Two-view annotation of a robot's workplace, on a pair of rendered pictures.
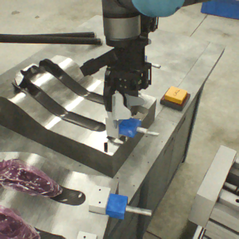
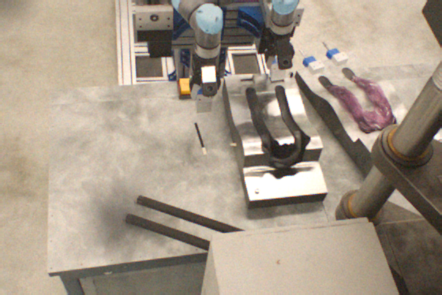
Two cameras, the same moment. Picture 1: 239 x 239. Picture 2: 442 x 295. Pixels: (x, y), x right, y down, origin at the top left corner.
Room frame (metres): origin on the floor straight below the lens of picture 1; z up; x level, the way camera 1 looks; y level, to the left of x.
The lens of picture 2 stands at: (1.60, 0.79, 2.31)
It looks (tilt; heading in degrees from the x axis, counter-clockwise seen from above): 56 degrees down; 224
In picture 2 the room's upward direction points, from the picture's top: 9 degrees clockwise
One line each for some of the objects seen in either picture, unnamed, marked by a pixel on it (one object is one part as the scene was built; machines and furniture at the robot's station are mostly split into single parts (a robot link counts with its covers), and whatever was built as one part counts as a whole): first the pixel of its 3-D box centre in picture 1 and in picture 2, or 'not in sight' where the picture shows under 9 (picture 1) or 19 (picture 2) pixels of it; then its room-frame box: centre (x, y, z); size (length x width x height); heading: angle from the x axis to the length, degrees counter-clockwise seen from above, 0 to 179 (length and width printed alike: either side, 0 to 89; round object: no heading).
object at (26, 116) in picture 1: (64, 101); (272, 132); (0.68, 0.17, 0.87); 0.50 x 0.26 x 0.14; 60
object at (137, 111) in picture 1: (137, 116); (246, 83); (0.61, -0.05, 0.87); 0.05 x 0.05 x 0.04; 60
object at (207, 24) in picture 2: not in sight; (207, 25); (0.82, -0.06, 1.25); 0.09 x 0.08 x 0.11; 86
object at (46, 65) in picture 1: (63, 92); (277, 120); (0.67, 0.16, 0.92); 0.35 x 0.16 x 0.09; 60
